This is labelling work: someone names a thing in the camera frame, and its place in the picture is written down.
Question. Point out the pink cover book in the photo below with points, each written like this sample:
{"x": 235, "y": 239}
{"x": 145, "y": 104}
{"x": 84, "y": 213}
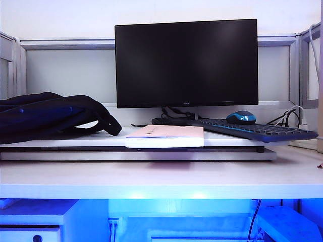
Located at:
{"x": 171, "y": 137}

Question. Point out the black blue backpack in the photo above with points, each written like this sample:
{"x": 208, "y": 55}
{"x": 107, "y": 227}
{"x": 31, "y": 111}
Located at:
{"x": 50, "y": 113}

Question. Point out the white raised desk board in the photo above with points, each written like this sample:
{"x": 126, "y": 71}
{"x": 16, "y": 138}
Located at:
{"x": 75, "y": 140}

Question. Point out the white box under desk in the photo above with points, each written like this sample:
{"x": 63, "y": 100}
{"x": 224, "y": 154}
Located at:
{"x": 285, "y": 224}

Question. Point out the white base board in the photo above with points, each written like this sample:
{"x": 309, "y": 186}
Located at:
{"x": 126, "y": 156}

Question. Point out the black computer monitor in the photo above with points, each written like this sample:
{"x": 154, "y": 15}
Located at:
{"x": 186, "y": 63}

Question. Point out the blue black computer mouse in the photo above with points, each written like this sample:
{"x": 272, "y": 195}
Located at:
{"x": 239, "y": 117}

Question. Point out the wide grey partition panel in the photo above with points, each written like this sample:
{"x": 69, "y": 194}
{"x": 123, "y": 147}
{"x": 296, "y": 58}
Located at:
{"x": 70, "y": 73}

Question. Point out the black blue keyboard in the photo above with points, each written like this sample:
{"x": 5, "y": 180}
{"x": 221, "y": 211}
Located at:
{"x": 265, "y": 132}

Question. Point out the white drawer cabinet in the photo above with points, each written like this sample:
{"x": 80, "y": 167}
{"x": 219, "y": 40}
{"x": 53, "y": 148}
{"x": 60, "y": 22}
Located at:
{"x": 83, "y": 221}

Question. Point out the white power plug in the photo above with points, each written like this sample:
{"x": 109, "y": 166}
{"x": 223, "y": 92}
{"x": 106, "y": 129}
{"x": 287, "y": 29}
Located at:
{"x": 302, "y": 126}

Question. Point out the grey side partition panel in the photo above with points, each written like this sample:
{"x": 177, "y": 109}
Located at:
{"x": 7, "y": 50}
{"x": 304, "y": 75}

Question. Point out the black round drawer knob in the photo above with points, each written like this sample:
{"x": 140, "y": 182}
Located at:
{"x": 37, "y": 238}

